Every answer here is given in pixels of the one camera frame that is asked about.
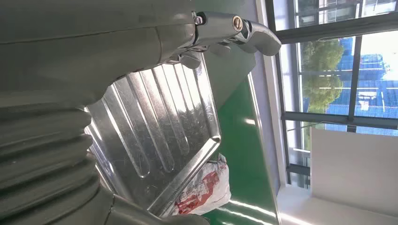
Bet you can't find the white panel board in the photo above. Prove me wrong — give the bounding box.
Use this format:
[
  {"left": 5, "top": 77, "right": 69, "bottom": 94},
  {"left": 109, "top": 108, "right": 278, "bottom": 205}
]
[{"left": 310, "top": 127, "right": 398, "bottom": 218}]

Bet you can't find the dark framed window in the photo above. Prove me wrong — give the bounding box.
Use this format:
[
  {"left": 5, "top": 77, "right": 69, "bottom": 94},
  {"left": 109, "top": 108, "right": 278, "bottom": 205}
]
[{"left": 264, "top": 0, "right": 398, "bottom": 191}]

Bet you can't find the green conveyor belt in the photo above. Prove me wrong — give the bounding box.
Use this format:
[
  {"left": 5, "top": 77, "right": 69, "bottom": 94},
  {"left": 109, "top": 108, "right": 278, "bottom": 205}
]
[{"left": 201, "top": 71, "right": 281, "bottom": 225}]

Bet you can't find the grey plastic courier bag package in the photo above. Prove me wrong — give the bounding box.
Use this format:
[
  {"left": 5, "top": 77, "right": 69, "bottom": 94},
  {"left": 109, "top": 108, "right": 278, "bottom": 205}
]
[{"left": 169, "top": 153, "right": 233, "bottom": 217}]

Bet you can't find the green tree outside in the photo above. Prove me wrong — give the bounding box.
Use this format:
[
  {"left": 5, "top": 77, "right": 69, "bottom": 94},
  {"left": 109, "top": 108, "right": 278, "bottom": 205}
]
[{"left": 299, "top": 39, "right": 345, "bottom": 114}]

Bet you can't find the electronic scale with steel tray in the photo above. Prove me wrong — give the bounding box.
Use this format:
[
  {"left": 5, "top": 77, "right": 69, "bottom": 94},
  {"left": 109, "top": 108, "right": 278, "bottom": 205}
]
[{"left": 83, "top": 52, "right": 222, "bottom": 218}]

